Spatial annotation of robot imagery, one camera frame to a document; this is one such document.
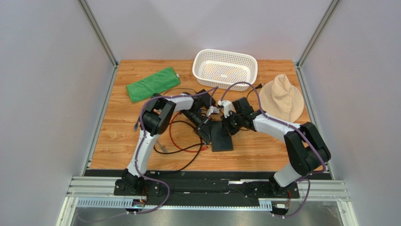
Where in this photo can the beige bucket hat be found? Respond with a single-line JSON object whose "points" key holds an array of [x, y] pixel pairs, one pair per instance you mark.
{"points": [[281, 99]]}

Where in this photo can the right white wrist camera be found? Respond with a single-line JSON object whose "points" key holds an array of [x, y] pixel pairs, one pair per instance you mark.
{"points": [[226, 106]]}

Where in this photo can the black network switch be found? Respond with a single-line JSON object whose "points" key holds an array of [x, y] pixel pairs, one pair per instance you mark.
{"points": [[220, 141]]}

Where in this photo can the green folded towel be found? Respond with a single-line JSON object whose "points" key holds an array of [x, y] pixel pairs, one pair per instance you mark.
{"points": [[158, 82]]}

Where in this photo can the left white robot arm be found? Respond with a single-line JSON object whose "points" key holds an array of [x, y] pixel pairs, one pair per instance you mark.
{"points": [[154, 119]]}

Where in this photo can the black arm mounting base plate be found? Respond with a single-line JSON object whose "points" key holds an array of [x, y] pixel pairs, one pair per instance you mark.
{"points": [[207, 188]]}

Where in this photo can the white perforated plastic basket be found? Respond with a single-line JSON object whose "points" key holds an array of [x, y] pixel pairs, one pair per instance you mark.
{"points": [[212, 67]]}

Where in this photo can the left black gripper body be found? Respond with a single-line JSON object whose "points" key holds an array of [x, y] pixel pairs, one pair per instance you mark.
{"points": [[195, 118]]}

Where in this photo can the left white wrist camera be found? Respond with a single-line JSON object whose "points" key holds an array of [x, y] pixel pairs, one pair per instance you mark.
{"points": [[212, 110]]}

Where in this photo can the aluminium frame rail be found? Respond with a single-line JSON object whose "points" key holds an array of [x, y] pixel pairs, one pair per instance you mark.
{"points": [[322, 197]]}

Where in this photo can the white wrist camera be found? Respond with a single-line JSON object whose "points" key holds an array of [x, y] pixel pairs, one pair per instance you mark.
{"points": [[226, 106], [212, 110]]}

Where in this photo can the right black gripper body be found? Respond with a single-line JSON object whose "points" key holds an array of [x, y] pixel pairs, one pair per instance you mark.
{"points": [[228, 124]]}

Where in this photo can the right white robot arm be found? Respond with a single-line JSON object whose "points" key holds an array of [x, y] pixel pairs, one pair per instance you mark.
{"points": [[306, 148]]}

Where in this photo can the black power adapter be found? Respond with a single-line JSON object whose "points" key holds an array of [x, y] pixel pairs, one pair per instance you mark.
{"points": [[205, 100]]}

